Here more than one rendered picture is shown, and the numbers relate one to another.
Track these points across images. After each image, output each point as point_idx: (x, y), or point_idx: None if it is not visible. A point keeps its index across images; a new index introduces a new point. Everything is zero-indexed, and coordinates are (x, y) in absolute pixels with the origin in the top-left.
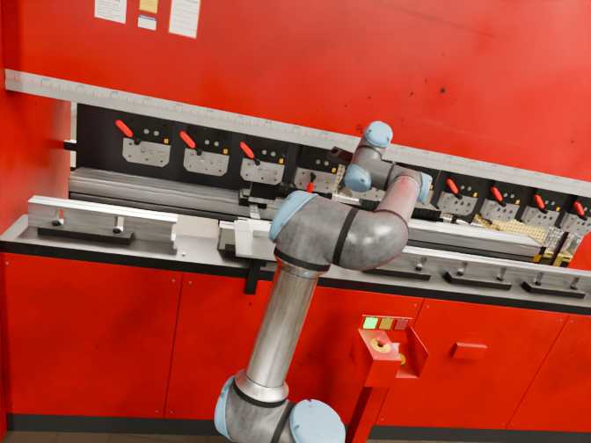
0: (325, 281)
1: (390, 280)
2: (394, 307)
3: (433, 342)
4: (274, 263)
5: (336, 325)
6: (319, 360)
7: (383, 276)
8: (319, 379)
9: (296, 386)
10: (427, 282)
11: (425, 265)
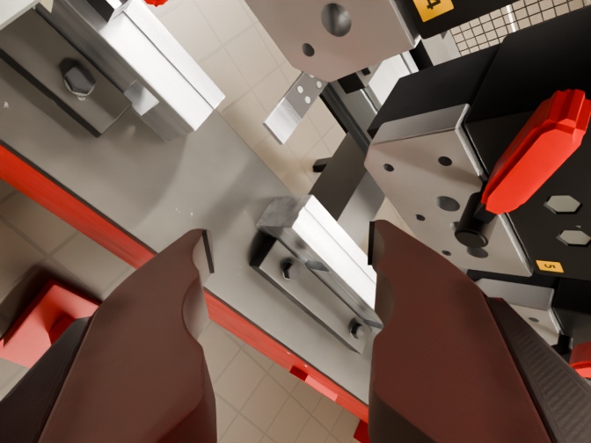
0: (123, 230)
1: (278, 318)
2: (252, 329)
3: (281, 356)
4: (5, 66)
5: (141, 257)
6: (108, 242)
7: (281, 297)
8: (109, 245)
9: (72, 221)
10: (343, 353)
11: (375, 328)
